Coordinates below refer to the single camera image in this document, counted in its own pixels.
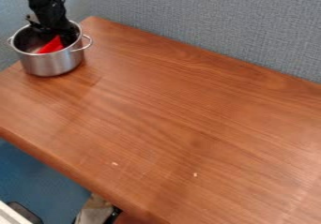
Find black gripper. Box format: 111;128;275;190
25;0;79;47

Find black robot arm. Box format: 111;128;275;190
26;0;77;47

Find metal pot with handles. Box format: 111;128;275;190
8;22;92;77

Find white object bottom left corner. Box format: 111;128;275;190
0;201;32;224

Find red plastic block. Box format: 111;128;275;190
37;36;64;53

